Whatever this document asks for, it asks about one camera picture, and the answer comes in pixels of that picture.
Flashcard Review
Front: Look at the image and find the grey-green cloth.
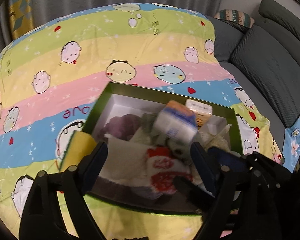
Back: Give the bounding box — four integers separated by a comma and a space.
141, 113, 194, 165

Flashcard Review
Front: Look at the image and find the beige tree tissue pack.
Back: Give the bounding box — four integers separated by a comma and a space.
185, 99, 212, 129

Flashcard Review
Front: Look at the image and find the blue tissue pack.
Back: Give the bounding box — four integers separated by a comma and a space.
153, 100, 198, 144

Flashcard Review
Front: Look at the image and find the yellow fluffy towel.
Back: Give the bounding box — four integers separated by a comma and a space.
199, 124, 231, 153

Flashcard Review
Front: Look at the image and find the blue floral cloth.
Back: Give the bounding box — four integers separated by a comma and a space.
282, 116, 300, 172

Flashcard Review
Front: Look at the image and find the yellow sponge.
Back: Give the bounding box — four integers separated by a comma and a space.
59, 131, 97, 172

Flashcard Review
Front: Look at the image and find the red white patterned cloth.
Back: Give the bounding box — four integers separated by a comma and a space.
146, 147, 193, 195

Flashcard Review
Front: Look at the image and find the cream fluffy towel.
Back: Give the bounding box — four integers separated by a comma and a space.
99, 128, 155, 187

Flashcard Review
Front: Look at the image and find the green cardboard box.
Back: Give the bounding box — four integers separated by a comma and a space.
83, 82, 243, 215

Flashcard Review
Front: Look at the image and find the purple cloth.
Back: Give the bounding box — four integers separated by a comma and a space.
97, 114, 141, 142

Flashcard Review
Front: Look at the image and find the dark grey sofa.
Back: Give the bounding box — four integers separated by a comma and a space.
209, 0, 300, 149

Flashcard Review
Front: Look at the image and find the colourful cartoon bedsheet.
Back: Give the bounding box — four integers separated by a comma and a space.
0, 3, 283, 236

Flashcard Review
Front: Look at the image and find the striped throw pillow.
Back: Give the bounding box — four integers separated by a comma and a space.
214, 9, 255, 29

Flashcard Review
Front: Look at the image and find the yellow patterned curtain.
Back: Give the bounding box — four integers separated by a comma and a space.
8, 0, 34, 40

